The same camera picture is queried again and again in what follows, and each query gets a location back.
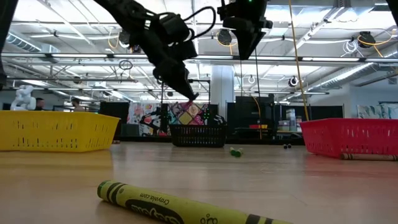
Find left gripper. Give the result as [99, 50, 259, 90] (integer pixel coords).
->
[141, 34, 200, 101]

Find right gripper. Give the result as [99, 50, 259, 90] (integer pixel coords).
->
[217, 0, 274, 60]

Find ceiling light bar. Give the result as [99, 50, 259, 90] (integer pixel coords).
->
[0, 52, 398, 63]

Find colourful patchwork quilt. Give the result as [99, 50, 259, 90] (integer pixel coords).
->
[169, 101, 210, 127]

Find white column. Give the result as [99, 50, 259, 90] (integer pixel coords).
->
[211, 65, 235, 121]

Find floral patterned cloth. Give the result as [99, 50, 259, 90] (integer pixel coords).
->
[127, 102, 162, 137]

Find black plastic basket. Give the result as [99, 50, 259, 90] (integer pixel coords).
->
[170, 124, 229, 149]

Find black cabinet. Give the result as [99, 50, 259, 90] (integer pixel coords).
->
[234, 95, 276, 140]

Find black partition panel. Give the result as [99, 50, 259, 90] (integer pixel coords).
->
[279, 105, 345, 123]
[98, 101, 130, 137]

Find stacked storage boxes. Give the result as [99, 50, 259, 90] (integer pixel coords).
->
[277, 108, 303, 133]

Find person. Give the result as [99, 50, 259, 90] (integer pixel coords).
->
[33, 97, 47, 111]
[70, 98, 86, 113]

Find yellow plastic basket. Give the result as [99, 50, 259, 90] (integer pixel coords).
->
[0, 110, 121, 153]

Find red plastic basket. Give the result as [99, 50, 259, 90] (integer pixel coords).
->
[300, 118, 398, 159]

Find black metal frame stand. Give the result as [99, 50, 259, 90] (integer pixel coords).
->
[160, 78, 211, 135]

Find thin black hanging cable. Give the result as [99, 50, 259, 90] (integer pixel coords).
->
[239, 60, 244, 97]

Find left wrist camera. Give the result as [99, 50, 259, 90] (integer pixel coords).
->
[160, 12, 191, 41]

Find yellow cable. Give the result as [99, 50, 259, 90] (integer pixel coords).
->
[288, 0, 310, 123]

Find black aluminium table frame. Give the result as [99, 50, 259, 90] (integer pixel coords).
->
[110, 136, 304, 146]

